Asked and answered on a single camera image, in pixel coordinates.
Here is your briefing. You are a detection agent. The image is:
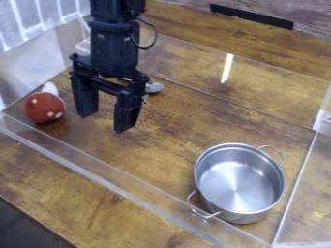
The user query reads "red white-spotted toy mushroom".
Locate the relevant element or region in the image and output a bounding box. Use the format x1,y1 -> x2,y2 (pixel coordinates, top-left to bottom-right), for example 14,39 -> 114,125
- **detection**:
24,81 -> 66,124

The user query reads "yellow-handled metal spoon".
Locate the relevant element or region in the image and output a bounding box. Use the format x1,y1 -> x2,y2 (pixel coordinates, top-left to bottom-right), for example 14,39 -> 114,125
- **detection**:
146,82 -> 164,94

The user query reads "silver metal pot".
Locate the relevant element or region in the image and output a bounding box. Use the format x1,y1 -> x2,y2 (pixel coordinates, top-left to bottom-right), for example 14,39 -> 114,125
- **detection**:
186,142 -> 286,225

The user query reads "black strip on table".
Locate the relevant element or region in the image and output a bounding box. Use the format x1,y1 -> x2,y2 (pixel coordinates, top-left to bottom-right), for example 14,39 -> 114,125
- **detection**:
210,3 -> 295,30

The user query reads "clear acrylic enclosure wall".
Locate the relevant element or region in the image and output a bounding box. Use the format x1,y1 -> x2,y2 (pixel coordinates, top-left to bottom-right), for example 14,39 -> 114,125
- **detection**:
0,13 -> 331,248

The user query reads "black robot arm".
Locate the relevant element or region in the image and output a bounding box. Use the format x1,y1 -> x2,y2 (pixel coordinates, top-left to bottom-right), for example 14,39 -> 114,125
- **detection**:
70,0 -> 148,133

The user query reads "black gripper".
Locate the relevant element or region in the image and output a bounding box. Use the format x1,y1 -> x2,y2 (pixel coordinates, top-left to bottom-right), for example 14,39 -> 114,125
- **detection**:
70,53 -> 150,133

